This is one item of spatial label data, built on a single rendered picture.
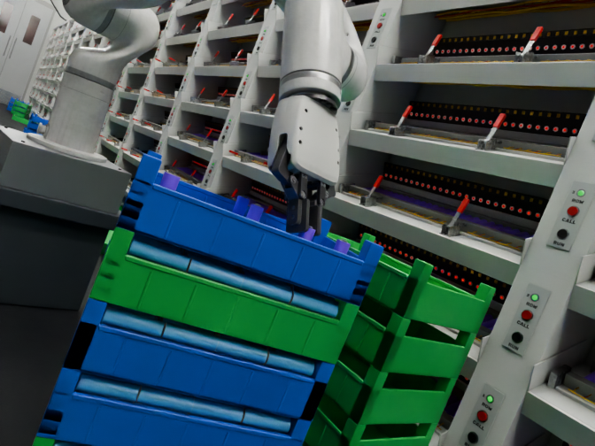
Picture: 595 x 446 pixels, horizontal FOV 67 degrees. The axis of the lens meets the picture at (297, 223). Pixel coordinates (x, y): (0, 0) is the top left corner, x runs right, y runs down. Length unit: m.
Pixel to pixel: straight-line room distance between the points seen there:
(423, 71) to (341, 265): 0.79
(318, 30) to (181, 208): 0.30
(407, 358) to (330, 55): 0.43
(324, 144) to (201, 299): 0.25
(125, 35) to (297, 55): 0.74
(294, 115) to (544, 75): 0.63
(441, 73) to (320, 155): 0.68
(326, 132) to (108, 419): 0.42
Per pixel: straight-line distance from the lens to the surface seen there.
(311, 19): 0.64
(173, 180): 0.51
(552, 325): 0.89
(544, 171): 0.97
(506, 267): 0.94
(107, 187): 1.21
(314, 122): 0.58
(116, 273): 0.51
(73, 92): 1.26
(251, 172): 1.67
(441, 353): 0.74
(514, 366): 0.91
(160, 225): 0.49
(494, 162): 1.02
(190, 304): 0.52
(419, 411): 0.77
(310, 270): 0.53
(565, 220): 0.91
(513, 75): 1.10
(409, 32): 1.47
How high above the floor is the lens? 0.50
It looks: 3 degrees down
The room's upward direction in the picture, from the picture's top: 22 degrees clockwise
